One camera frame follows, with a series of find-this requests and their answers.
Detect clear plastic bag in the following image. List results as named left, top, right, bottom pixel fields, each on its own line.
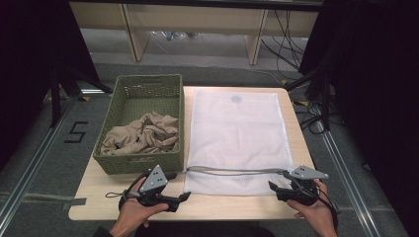
left=151, top=31, right=201, bottom=41

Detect thin grey cord loop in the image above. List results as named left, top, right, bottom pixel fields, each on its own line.
left=105, top=191, right=132, bottom=199

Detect black curtain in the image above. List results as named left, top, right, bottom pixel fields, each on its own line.
left=0, top=0, right=102, bottom=169
left=297, top=0, right=419, bottom=236

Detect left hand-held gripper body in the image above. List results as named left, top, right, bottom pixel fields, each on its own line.
left=123, top=165, right=173, bottom=212

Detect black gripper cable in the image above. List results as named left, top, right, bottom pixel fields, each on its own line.
left=314, top=187, right=340, bottom=232

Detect green woven basket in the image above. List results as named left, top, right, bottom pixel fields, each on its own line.
left=92, top=73, right=185, bottom=176

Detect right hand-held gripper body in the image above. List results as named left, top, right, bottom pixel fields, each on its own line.
left=277, top=165, right=329, bottom=207

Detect black metal stand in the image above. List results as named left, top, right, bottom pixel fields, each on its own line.
left=48, top=63, right=114, bottom=128
left=285, top=67, right=332, bottom=131

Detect person's right hand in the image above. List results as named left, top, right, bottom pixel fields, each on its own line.
left=287, top=180, right=338, bottom=237

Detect white mesh laundry bag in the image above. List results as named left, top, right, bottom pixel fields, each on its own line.
left=183, top=87, right=295, bottom=198

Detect bundle of black floor cables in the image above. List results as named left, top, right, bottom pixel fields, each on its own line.
left=260, top=9, right=347, bottom=135

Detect beige cloth garment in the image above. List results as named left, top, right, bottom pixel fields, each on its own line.
left=100, top=111, right=180, bottom=156

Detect aluminium floor rail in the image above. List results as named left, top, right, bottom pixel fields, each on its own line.
left=0, top=95, right=80, bottom=228
left=312, top=105, right=384, bottom=237

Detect person's left hand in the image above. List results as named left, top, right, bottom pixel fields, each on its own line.
left=111, top=177, right=169, bottom=237

